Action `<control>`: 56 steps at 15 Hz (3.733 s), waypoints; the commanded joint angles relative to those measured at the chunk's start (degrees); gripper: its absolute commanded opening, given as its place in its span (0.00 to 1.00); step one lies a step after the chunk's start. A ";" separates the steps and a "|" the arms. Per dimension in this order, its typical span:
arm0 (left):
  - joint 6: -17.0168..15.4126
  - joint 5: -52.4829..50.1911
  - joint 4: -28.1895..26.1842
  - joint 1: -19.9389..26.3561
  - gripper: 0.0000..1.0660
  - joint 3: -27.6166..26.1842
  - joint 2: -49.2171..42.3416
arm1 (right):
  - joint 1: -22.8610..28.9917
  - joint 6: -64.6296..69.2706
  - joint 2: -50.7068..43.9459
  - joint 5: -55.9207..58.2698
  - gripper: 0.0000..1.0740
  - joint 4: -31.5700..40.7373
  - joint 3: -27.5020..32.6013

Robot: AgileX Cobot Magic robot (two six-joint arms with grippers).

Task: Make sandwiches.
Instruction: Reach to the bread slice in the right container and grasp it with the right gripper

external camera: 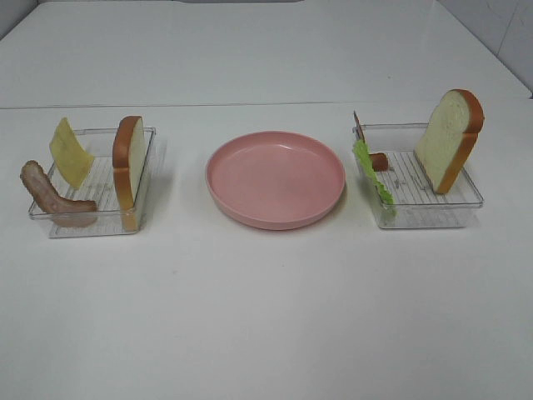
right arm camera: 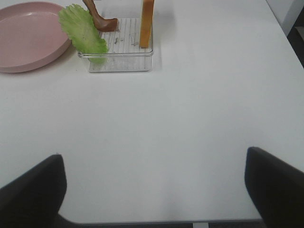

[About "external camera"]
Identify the green lettuce leaf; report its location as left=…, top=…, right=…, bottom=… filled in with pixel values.
left=352, top=139, right=396, bottom=218

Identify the brown bacon strip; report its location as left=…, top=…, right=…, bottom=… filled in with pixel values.
left=353, top=112, right=389, bottom=172

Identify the bread slice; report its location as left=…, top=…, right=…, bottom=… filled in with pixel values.
left=112, top=116, right=146, bottom=233
left=415, top=89, right=485, bottom=194

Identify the pink wavy bacon strip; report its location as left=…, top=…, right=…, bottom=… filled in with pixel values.
left=20, top=160, right=97, bottom=228

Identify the pink round plate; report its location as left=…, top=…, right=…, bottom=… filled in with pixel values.
left=206, top=131, right=346, bottom=230

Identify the right clear plastic tray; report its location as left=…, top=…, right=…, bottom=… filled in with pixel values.
left=353, top=122, right=484, bottom=229

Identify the clear plastic tray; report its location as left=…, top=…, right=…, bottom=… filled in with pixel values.
left=27, top=126, right=157, bottom=239
left=353, top=122, right=484, bottom=229

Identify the left clear plastic tray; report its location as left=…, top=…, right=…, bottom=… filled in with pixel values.
left=27, top=126, right=157, bottom=239

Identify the yellow cheese slice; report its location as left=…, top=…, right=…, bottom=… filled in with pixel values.
left=49, top=117, right=94, bottom=189

